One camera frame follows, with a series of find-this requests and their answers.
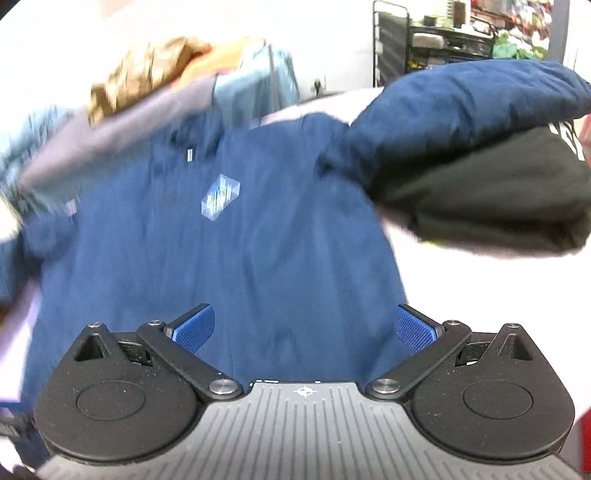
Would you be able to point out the olive brown padded jacket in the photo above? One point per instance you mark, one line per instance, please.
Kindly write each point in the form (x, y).
(141, 72)

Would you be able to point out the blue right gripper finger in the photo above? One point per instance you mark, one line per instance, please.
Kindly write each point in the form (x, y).
(415, 330)
(192, 329)

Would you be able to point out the black folded garment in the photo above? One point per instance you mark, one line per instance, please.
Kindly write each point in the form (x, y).
(528, 192)

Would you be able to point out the teal skirted bed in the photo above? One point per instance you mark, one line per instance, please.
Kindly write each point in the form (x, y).
(263, 83)

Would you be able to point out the navy blue hooded sweatshirt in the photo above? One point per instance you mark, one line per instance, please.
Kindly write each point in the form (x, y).
(273, 226)

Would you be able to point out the grey bed blanket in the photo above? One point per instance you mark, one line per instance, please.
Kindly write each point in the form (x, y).
(77, 144)

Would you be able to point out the blue padded opposite right gripper finger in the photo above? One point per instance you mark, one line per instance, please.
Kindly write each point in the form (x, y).
(16, 421)

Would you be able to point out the black wire storage rack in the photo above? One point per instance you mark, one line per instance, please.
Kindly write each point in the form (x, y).
(406, 41)

